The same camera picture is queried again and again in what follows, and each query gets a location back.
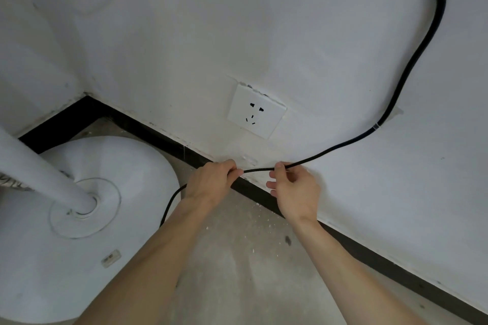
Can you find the person's right hand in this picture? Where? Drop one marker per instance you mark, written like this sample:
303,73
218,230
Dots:
299,195

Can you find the person's left hand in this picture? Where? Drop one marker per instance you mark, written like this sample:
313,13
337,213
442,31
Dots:
206,185

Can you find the person's right thumb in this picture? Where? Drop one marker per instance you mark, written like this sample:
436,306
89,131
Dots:
280,174

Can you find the person's left thumb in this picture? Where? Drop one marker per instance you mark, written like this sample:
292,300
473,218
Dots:
234,177

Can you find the person's right forearm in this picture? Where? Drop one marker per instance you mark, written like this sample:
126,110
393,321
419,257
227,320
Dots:
343,275

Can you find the person's left forearm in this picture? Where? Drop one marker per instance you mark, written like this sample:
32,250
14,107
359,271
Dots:
152,260

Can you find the black baseboard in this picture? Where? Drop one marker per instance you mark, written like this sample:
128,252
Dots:
343,237

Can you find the white round fan base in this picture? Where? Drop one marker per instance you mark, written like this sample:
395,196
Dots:
125,222

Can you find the small label sticker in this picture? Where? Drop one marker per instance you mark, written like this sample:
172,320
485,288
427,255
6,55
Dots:
111,258

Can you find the white fan pole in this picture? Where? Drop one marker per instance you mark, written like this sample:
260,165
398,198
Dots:
38,176

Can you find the white wall socket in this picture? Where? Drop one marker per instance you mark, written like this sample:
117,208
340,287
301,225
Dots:
256,110

